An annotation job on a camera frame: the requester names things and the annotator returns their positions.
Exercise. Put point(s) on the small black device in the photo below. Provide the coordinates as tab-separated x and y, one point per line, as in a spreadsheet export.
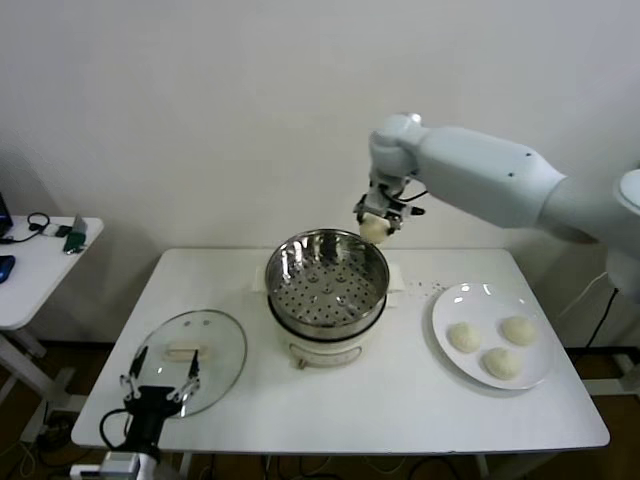
63	231

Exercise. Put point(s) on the dark laptop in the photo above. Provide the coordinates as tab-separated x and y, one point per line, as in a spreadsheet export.
3	215

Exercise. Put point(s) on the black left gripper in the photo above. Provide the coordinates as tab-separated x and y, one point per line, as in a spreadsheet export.
150	402

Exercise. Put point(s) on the blue rounded object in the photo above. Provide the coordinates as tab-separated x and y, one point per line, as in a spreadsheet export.
5	269

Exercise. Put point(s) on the white electric cooker pot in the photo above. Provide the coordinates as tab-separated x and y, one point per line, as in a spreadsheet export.
325	354

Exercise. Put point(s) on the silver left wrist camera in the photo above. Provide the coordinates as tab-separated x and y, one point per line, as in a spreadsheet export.
120	465

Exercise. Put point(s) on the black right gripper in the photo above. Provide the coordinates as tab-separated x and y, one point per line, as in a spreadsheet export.
382	199

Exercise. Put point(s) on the pale left robot arm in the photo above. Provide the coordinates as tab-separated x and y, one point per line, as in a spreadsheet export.
149	467

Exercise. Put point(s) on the green and grey device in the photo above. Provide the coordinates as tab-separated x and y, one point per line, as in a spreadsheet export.
75	242

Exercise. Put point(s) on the white table leg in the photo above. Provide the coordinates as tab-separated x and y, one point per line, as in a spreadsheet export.
185	466
482	466

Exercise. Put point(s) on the white side table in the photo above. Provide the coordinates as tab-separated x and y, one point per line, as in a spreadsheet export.
40	272

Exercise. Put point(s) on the floor power strip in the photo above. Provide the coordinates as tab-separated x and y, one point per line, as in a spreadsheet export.
60	427

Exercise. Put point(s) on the perforated steel steamer basket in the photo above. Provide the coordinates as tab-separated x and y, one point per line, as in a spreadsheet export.
285	265

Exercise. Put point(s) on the small white box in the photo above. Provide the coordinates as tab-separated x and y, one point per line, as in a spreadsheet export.
50	230

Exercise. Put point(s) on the pale right robot arm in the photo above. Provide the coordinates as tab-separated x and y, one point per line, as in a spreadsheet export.
480	165

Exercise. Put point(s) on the white round plate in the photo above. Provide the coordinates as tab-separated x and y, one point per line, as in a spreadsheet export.
450	310

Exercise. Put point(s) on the white steamed baozi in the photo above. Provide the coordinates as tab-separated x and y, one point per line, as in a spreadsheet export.
501	363
376	228
464	337
520	330

